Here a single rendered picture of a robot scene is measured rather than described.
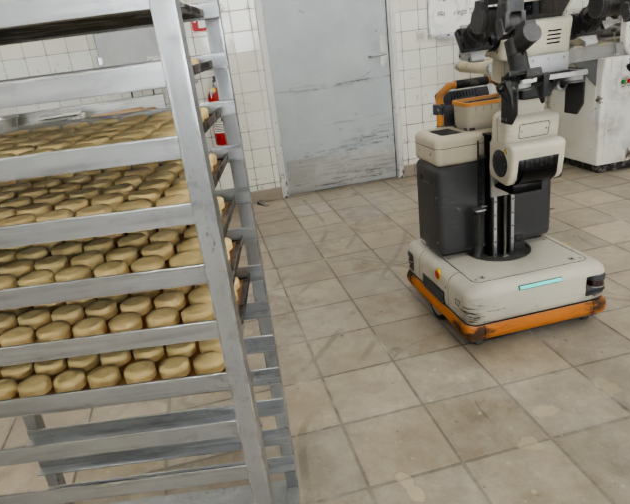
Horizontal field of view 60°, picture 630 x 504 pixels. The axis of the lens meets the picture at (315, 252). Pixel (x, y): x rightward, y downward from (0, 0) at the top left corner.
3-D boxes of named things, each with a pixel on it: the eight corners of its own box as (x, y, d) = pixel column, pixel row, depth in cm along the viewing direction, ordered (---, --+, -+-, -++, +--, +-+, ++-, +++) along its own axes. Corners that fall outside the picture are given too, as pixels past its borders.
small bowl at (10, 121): (-25, 140, 363) (-31, 124, 359) (-12, 134, 388) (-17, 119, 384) (17, 134, 367) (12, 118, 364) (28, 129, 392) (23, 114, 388)
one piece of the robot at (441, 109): (434, 145, 247) (423, 96, 248) (505, 133, 253) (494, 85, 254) (443, 137, 236) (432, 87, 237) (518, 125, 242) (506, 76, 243)
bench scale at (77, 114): (37, 133, 354) (33, 119, 351) (42, 128, 383) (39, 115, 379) (86, 126, 363) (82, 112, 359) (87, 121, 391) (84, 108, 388)
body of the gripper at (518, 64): (543, 72, 162) (538, 48, 163) (510, 77, 161) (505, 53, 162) (533, 80, 168) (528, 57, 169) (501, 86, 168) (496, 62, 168)
